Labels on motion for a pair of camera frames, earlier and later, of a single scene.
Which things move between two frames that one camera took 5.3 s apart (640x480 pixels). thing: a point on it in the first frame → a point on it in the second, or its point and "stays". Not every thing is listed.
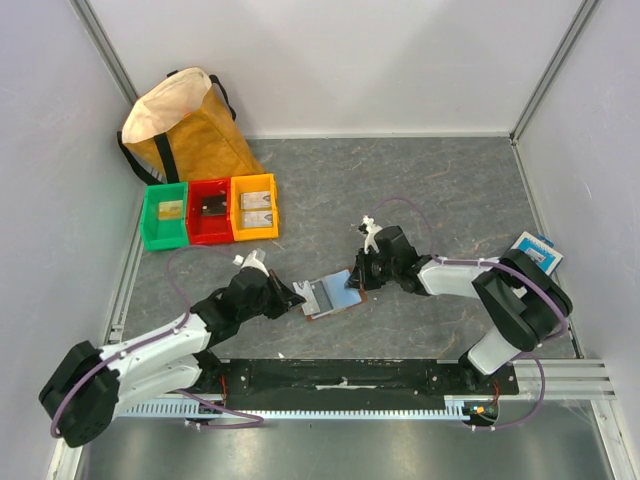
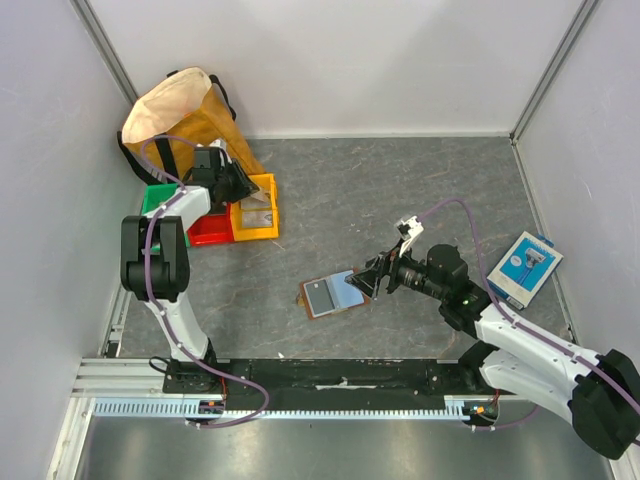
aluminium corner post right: x=582 y=19 stays
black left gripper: x=287 y=297 → x=245 y=187
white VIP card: x=257 y=218 stays
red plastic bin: x=209 y=230 stays
